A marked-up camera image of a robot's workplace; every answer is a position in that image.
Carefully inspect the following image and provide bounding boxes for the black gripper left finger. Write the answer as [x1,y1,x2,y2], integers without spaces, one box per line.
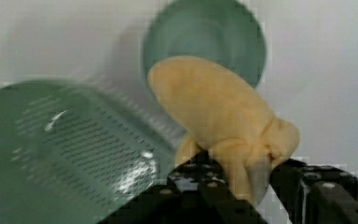
[98,151,266,224]

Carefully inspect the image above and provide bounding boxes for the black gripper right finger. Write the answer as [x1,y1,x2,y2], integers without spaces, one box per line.
[269,159,358,224]

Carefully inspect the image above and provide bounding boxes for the yellow peeled banana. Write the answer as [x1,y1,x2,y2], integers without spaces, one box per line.
[147,56,300,206]

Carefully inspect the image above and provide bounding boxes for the green mug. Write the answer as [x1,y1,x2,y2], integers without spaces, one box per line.
[141,0,267,88]

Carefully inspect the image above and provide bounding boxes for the green perforated colander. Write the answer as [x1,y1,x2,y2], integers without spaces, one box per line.
[0,80,174,224]

